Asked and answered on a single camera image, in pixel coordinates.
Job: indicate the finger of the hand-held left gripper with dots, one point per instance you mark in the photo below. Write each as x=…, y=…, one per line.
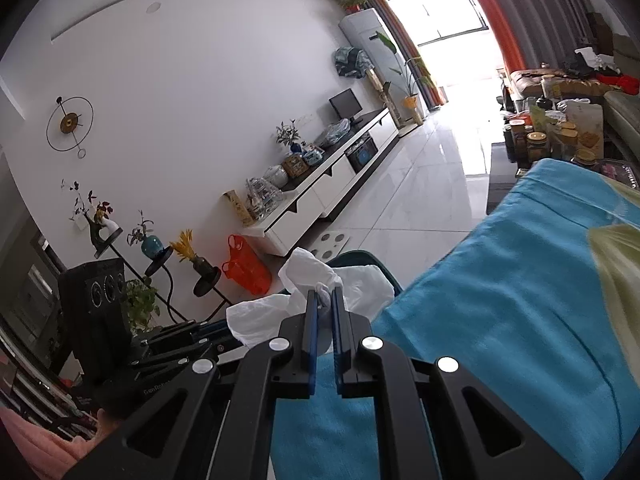
x=175, y=360
x=190, y=334

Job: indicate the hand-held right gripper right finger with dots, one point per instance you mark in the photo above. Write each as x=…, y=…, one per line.
x=337, y=340

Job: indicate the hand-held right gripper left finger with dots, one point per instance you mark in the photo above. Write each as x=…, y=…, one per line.
x=312, y=340

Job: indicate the white plastic bag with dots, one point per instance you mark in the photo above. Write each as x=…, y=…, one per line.
x=350, y=280

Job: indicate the teal plastic bin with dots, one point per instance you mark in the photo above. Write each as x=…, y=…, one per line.
x=357, y=259

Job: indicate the person's left hand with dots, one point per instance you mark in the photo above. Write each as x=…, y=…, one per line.
x=107, y=425

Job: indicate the green leafy potted plant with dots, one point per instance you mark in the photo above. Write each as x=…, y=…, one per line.
x=140, y=305

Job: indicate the black tiered plant stand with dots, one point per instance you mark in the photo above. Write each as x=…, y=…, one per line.
x=165, y=280

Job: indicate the dark vase with yellow wheat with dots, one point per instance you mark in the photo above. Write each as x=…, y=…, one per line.
x=197, y=260

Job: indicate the black speaker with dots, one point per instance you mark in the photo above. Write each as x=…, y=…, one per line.
x=95, y=310

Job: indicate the orange plastic bag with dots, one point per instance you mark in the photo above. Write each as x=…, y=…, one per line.
x=247, y=265

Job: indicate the white bathroom scale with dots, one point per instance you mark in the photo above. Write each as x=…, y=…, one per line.
x=327, y=244

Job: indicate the teal vase with plant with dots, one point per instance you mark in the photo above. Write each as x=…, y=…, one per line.
x=149, y=245

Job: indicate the pink fleece clothing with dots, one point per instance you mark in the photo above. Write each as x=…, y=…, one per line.
x=35, y=445

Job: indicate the tall yellow box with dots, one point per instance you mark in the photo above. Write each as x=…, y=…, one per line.
x=240, y=207

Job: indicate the white vase with dark flowers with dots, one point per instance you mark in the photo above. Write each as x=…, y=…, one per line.
x=102, y=222

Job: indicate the dark glass cabinet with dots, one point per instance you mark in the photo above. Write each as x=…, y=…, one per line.
x=30, y=280

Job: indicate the clear glass bottle set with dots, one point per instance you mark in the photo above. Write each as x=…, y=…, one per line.
x=262, y=197

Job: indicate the white and black TV stand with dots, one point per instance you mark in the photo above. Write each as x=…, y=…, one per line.
x=325, y=185

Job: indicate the blue fleece blanket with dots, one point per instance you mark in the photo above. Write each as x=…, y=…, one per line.
x=500, y=310

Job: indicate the clear glass jar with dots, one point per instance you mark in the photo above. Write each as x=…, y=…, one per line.
x=276, y=176

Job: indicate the decorated brown box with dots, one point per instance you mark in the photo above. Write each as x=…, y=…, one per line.
x=294, y=166

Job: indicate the blue and white basket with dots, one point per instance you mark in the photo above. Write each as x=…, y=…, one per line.
x=312, y=152

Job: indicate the small plant in blue vase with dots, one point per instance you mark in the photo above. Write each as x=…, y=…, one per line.
x=289, y=137

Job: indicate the clear plastic bundle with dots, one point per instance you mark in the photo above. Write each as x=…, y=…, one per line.
x=335, y=132

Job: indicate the dark coffee table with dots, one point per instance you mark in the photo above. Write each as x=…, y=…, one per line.
x=500, y=175

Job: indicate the black monitor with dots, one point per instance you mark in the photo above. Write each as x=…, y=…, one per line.
x=345, y=104

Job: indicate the tall plant in yellow pot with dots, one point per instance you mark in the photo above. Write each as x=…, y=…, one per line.
x=412, y=107

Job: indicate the wrapped item on gold stand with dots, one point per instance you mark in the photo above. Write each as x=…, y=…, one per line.
x=352, y=62

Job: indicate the group of food jars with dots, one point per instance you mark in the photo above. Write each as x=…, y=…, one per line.
x=550, y=135

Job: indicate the white standing air conditioner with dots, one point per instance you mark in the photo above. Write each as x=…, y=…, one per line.
x=365, y=30

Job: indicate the striped grey orange curtain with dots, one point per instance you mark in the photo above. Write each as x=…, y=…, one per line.
x=400, y=30

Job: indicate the brown leather sofa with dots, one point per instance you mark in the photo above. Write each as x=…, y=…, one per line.
x=530, y=80

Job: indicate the dark snack packet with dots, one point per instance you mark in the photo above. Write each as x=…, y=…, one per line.
x=620, y=172

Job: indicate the plant in red pot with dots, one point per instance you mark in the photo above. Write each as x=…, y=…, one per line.
x=352, y=5

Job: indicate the olive green sofa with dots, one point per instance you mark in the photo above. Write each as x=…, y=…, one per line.
x=622, y=115

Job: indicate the white cloth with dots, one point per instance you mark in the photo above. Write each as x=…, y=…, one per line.
x=592, y=56

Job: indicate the red cloth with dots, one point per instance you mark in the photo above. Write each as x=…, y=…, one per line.
x=620, y=82

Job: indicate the round black wall clock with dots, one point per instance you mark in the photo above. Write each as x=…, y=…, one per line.
x=70, y=121

